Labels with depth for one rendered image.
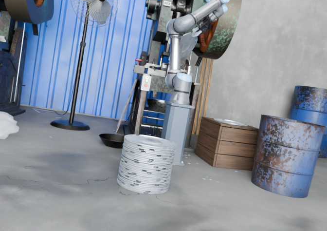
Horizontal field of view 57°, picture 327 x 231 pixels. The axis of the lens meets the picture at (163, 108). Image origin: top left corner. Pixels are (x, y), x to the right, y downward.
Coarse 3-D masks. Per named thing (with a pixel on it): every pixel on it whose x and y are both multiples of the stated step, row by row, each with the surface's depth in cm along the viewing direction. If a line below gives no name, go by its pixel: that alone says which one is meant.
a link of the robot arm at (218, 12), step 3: (222, 6) 244; (225, 6) 243; (216, 9) 244; (219, 9) 244; (222, 9) 244; (225, 9) 244; (213, 12) 248; (216, 12) 246; (219, 12) 246; (222, 12) 246; (216, 15) 247; (219, 15) 247
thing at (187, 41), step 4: (184, 36) 255; (188, 36) 258; (184, 40) 259; (188, 40) 263; (192, 40) 267; (196, 40) 270; (184, 44) 265; (188, 44) 269; (192, 44) 271; (184, 48) 270; (188, 48) 272; (192, 48) 276; (184, 52) 273; (188, 52) 277; (184, 56) 278
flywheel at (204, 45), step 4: (216, 20) 295; (212, 24) 303; (216, 24) 293; (212, 28) 304; (208, 32) 315; (212, 32) 301; (200, 36) 329; (204, 36) 327; (208, 36) 312; (212, 36) 299; (200, 40) 326; (204, 40) 324; (208, 40) 310; (200, 44) 324; (204, 44) 317; (208, 44) 296; (200, 48) 321; (204, 48) 307
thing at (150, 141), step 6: (126, 138) 160; (132, 138) 167; (138, 138) 170; (144, 138) 169; (150, 138) 173; (156, 138) 180; (162, 138) 180; (138, 144) 154; (144, 144) 156; (150, 144) 159; (156, 144) 162; (162, 144) 165; (168, 144) 168; (174, 144) 171
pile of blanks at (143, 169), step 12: (132, 144) 155; (132, 156) 155; (144, 156) 153; (156, 156) 154; (168, 156) 161; (120, 168) 162; (132, 168) 155; (144, 168) 156; (156, 168) 155; (168, 168) 161; (120, 180) 163; (132, 180) 155; (144, 180) 154; (156, 180) 157; (168, 180) 166; (144, 192) 156; (156, 192) 157
